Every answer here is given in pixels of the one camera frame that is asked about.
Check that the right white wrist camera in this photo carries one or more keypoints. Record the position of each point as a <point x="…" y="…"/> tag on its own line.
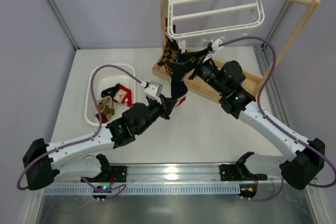
<point x="216" y="46"/>

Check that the brown argyle sock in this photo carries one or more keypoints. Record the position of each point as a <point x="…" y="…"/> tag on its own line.
<point x="170" y="54"/>

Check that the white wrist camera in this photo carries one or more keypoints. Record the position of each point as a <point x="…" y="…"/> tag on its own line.
<point x="153" y="90"/>
<point x="216" y="46"/>

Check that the white plastic clip hanger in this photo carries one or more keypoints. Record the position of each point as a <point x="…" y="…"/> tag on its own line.
<point x="199" y="20"/>

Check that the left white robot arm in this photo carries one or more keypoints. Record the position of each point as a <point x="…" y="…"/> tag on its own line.
<point x="46" y="162"/>

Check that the slotted grey cable duct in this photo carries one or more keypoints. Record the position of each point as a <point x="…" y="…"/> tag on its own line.
<point x="154" y="189"/>

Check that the navy blue sock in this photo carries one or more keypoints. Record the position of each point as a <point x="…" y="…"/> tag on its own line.
<point x="114" y="92"/>

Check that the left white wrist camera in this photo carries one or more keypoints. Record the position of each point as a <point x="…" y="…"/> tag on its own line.
<point x="153" y="90"/>

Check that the wooden rack with tray base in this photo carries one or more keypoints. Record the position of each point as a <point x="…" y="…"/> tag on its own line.
<point x="253" y="83"/>

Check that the aluminium mounting rail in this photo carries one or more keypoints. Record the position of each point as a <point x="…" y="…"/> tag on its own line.
<point x="170" y="172"/>

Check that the white perforated plastic basket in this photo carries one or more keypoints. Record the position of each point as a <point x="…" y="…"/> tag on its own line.
<point x="105" y="78"/>

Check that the navy sock beige red toe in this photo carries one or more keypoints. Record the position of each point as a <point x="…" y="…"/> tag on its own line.
<point x="178" y="88"/>

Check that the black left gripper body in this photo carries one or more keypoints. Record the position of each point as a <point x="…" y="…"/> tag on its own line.
<point x="165" y="105"/>

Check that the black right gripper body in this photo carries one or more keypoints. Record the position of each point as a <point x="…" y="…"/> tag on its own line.
<point x="195" y="64"/>

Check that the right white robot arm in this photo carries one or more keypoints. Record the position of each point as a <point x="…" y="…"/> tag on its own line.
<point x="301" y="159"/>

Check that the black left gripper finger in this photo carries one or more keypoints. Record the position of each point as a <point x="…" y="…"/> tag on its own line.
<point x="156" y="100"/>
<point x="168" y="105"/>

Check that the beige striped green sock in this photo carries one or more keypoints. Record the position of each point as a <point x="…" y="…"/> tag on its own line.
<point x="106" y="108"/>

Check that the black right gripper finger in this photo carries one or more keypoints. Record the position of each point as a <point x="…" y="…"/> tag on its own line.
<point x="180" y="69"/>
<point x="186" y="56"/>

